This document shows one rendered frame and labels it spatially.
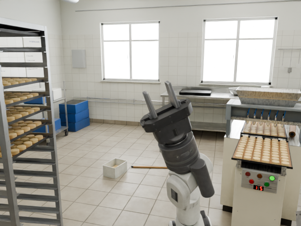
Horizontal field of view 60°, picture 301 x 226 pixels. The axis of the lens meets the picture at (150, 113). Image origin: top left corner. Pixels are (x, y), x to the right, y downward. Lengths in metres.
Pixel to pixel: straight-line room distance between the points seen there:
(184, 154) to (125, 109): 5.63
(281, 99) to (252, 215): 1.08
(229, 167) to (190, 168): 2.23
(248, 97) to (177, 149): 2.13
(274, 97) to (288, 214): 1.14
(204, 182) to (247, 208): 1.59
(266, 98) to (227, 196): 1.09
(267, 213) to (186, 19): 4.37
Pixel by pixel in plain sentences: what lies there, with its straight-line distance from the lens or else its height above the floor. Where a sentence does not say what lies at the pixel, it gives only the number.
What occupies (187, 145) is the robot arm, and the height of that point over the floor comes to 1.45.
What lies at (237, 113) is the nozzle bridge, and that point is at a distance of 2.75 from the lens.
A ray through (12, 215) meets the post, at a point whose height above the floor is 0.86.
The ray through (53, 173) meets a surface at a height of 0.87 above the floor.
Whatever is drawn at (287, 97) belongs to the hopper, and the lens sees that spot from 2.67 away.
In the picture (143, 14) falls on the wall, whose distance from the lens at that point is 5.98.
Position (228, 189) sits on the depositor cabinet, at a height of 0.28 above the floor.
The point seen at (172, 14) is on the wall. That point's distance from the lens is 5.83.
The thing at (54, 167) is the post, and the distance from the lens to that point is 1.90.
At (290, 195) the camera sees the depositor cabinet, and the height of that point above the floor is 0.35.
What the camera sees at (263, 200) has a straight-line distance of 2.17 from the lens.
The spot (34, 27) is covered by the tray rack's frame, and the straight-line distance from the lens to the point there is 1.65.
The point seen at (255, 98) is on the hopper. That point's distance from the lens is 2.68.
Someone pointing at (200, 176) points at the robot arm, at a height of 1.38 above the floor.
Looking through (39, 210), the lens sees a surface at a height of 0.59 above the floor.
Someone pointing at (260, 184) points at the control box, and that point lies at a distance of 2.08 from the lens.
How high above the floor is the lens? 1.66
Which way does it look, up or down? 13 degrees down
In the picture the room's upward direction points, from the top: straight up
